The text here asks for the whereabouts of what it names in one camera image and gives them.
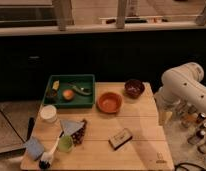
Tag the wooden felt eraser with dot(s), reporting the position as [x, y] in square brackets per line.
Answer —
[120, 138]

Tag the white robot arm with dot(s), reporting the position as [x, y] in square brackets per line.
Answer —
[182, 83]

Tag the red orange bowl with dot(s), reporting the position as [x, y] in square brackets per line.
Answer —
[109, 102]

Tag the dark maroon bowl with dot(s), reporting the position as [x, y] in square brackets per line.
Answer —
[134, 88]

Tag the green cucumber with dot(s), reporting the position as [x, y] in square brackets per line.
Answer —
[82, 91]

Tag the red apple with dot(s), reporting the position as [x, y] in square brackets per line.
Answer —
[68, 94]

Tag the green plastic tray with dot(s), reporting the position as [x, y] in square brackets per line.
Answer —
[67, 82]

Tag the yellow banana piece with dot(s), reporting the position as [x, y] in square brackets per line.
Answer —
[55, 85]

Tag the dark eggplant piece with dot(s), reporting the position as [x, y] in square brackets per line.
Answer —
[51, 95]

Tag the dark grape bunch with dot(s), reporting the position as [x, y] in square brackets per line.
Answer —
[79, 135]

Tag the white cup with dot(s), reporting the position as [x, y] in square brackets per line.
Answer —
[49, 113]

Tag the small green cup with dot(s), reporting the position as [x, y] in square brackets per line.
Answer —
[65, 143]

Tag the white black dish brush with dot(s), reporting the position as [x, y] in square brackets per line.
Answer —
[47, 157]

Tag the black handle tool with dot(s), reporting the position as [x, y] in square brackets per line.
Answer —
[30, 127]

